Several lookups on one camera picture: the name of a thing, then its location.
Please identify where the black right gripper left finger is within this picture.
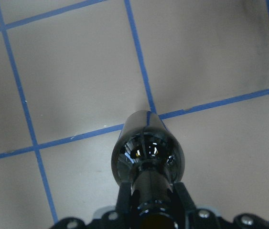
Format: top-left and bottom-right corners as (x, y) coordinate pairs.
(115, 182), (131, 214)

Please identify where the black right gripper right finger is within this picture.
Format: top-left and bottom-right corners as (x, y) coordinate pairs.
(173, 182), (196, 212)

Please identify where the dark wine bottle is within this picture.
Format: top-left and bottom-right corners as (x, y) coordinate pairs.
(111, 110), (185, 229)

